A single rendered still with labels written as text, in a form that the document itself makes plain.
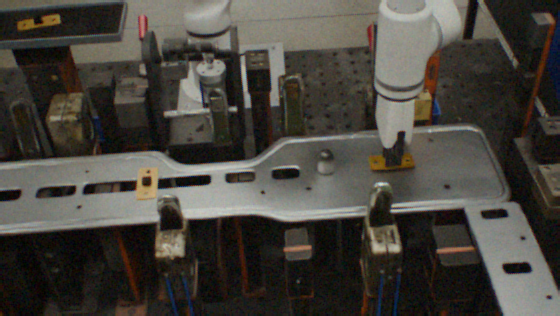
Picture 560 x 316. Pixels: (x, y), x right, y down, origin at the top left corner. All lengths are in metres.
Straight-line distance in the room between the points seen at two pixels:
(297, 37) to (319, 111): 1.65
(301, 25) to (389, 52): 2.53
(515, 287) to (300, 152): 0.47
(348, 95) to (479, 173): 0.74
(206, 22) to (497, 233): 0.87
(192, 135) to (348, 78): 0.72
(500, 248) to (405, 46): 0.37
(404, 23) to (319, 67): 1.03
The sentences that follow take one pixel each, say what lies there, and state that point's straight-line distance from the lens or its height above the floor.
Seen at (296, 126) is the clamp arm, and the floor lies 1.00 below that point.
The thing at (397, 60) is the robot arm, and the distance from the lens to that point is 1.11.
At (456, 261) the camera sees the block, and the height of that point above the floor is 0.98.
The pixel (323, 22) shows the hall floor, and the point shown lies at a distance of 3.65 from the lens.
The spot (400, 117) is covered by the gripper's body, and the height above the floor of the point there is 1.16.
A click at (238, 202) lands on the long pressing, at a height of 1.00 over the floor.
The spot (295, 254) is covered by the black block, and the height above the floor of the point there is 0.99.
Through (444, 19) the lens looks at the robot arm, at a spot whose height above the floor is 1.30.
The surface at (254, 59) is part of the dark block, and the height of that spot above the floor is 1.12.
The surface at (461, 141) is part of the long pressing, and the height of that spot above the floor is 1.00.
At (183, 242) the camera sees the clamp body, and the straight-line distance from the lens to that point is 1.14.
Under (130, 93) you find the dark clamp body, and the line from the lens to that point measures 1.41.
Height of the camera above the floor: 1.89
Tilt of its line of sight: 42 degrees down
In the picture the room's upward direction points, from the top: 3 degrees counter-clockwise
